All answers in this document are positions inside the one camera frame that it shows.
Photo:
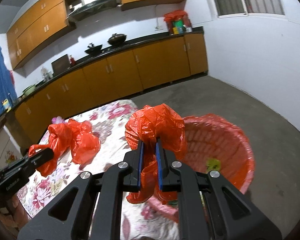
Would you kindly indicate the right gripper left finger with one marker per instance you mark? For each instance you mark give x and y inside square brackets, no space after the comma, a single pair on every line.
[90,206]

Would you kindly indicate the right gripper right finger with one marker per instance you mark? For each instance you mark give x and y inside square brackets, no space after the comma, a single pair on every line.
[209,206]

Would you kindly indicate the green yellow snack wrapper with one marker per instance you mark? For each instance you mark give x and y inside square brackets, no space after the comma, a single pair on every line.
[213,165]

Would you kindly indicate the red plastic bag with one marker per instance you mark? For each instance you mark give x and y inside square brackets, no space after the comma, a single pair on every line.
[148,125]
[73,135]

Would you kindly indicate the pink plastic bag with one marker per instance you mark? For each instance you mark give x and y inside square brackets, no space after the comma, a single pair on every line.
[57,120]

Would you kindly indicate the lower wooden kitchen cabinets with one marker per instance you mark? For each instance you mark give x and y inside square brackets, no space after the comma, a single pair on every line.
[115,75]

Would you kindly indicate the wooden kitchen cabinets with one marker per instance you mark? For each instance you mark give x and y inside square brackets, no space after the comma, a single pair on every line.
[115,75]
[47,20]

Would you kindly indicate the upper wooden kitchen cabinets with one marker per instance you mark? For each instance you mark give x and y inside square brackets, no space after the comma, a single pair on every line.
[47,20]

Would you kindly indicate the person's left hand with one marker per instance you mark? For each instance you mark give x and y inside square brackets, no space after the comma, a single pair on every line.
[13,217]

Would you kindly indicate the red plastic waste basket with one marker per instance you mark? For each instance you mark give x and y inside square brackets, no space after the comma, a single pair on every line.
[211,136]

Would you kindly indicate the green pot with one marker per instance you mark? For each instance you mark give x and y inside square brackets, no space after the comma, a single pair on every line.
[27,91]

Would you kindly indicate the glass jar on counter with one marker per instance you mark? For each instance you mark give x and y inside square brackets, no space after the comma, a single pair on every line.
[46,74]

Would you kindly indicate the black countertop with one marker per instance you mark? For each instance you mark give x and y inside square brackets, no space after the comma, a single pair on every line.
[102,55]

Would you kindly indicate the dark cutting board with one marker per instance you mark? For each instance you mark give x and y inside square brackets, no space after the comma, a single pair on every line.
[60,65]

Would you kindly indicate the red bottle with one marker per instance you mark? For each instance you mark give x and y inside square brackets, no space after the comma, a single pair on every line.
[72,61]

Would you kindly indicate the black wok with utensils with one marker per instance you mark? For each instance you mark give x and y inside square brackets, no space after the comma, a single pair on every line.
[93,50]

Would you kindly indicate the black wok with lid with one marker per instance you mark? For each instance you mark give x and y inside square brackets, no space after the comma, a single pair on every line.
[117,39]

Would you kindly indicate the green container on counter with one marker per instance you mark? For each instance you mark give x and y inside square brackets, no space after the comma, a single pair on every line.
[178,26]

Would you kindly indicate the red bag on counter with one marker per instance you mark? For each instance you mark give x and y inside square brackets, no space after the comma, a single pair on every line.
[170,17]

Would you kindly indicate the steel range hood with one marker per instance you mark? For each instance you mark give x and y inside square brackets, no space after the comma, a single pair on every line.
[77,10]

